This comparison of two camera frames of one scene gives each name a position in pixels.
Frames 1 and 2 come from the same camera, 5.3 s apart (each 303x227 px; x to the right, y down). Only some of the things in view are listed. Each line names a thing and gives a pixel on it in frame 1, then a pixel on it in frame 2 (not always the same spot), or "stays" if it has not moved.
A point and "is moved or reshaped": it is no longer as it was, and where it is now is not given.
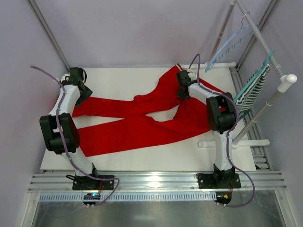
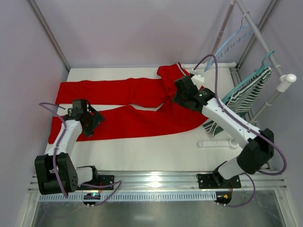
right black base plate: [219, 180] stays
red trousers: [190, 117] is moved or reshaped
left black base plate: [88, 183] stays
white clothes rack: [285, 81] stays
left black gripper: [84, 92] -> [93, 122]
